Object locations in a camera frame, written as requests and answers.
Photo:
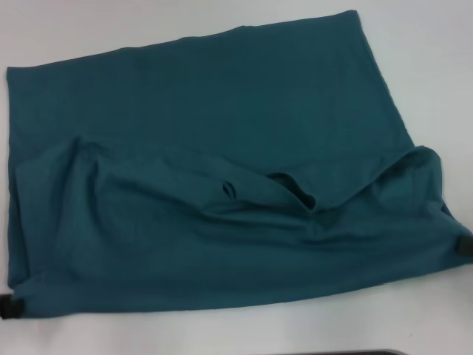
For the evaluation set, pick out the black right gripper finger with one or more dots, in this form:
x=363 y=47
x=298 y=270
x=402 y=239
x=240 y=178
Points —
x=466 y=246

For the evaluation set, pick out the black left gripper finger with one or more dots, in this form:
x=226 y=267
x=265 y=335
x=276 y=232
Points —
x=13 y=307

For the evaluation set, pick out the teal blue printed t-shirt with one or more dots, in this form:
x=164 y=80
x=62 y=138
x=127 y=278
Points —
x=221 y=166

